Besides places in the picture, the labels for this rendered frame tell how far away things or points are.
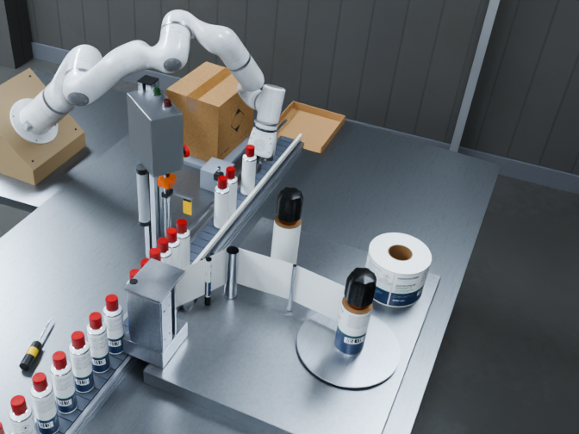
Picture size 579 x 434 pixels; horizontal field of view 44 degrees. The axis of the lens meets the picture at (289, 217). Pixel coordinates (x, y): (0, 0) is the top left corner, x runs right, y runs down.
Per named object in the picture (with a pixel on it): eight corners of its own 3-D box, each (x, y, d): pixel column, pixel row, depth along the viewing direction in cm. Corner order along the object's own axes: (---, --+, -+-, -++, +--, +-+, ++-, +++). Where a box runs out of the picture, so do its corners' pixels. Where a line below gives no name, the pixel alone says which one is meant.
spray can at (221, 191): (224, 231, 249) (226, 183, 236) (210, 226, 250) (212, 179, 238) (230, 223, 253) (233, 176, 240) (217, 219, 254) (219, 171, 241)
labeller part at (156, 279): (159, 304, 183) (159, 301, 183) (123, 289, 186) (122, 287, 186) (185, 272, 194) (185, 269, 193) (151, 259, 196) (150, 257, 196)
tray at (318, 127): (320, 154, 303) (321, 146, 300) (265, 137, 309) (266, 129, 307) (344, 123, 325) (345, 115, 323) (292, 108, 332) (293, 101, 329)
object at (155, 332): (163, 368, 199) (160, 304, 183) (123, 352, 202) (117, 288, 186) (187, 335, 209) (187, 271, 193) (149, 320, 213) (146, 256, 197)
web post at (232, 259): (233, 301, 222) (236, 257, 211) (221, 296, 223) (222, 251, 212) (239, 292, 226) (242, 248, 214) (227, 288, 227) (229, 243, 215)
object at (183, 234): (184, 277, 229) (184, 229, 216) (171, 272, 230) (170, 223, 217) (192, 268, 233) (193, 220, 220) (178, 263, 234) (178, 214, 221)
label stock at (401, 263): (368, 259, 244) (375, 226, 235) (426, 273, 241) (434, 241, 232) (357, 297, 229) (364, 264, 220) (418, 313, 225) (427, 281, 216)
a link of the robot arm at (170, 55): (83, 80, 259) (76, 115, 251) (59, 60, 250) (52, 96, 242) (198, 36, 240) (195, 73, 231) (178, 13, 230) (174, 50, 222)
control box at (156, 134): (152, 178, 201) (150, 120, 190) (129, 148, 212) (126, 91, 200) (184, 170, 206) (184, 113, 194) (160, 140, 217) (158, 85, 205)
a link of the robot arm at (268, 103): (250, 116, 264) (267, 124, 259) (257, 82, 260) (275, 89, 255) (265, 116, 271) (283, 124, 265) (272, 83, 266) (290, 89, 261)
